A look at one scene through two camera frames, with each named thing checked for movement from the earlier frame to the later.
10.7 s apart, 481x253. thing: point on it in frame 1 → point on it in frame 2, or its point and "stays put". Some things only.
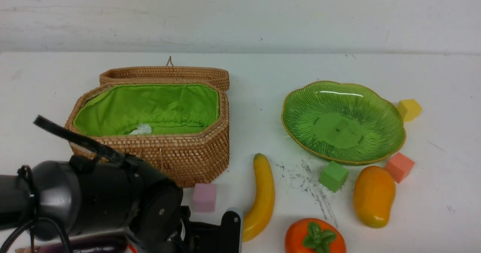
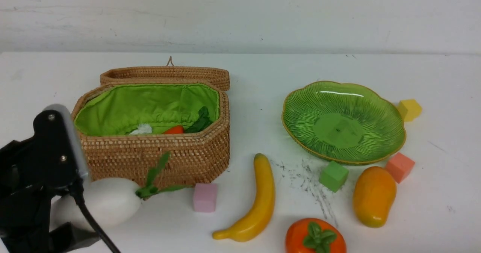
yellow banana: (259, 214) stays put
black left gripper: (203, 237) → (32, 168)
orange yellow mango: (374, 191) stays put
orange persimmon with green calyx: (314, 235) stays put
